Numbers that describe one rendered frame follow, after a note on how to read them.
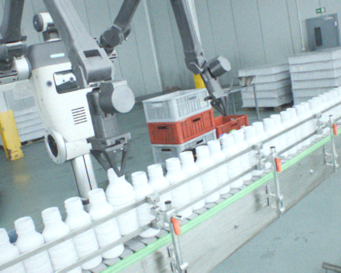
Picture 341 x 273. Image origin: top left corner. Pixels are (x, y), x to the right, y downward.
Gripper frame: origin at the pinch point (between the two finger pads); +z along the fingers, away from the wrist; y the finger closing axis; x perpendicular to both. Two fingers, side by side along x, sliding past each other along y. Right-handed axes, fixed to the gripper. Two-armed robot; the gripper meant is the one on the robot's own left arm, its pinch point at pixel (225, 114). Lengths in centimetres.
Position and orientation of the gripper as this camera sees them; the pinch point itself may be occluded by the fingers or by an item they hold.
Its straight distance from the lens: 142.5
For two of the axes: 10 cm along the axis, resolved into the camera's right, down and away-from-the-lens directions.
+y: 7.3, -2.7, 6.3
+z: 4.0, 9.1, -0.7
